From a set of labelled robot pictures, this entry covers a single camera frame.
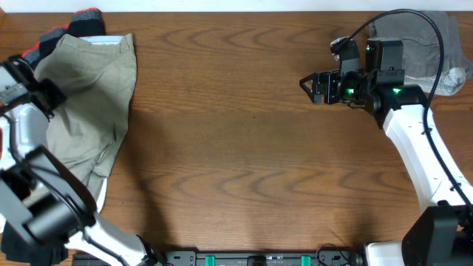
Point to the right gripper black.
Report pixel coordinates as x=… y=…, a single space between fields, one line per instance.
x=331 y=78

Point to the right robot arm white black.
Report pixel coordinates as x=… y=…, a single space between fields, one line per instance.
x=442 y=235

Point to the folded grey shorts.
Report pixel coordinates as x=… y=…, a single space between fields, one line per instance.
x=421 y=50

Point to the black garment with red-grey trim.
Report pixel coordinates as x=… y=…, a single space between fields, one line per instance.
x=84 y=23

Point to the white garment under pile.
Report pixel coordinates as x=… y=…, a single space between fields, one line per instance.
x=102 y=195

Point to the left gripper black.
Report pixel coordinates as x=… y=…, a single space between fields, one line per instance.
x=55 y=96

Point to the khaki shorts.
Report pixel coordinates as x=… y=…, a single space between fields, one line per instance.
x=98 y=76

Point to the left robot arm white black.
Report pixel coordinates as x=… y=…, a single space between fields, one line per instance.
x=41 y=199

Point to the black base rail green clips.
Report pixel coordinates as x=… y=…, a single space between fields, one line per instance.
x=318 y=258

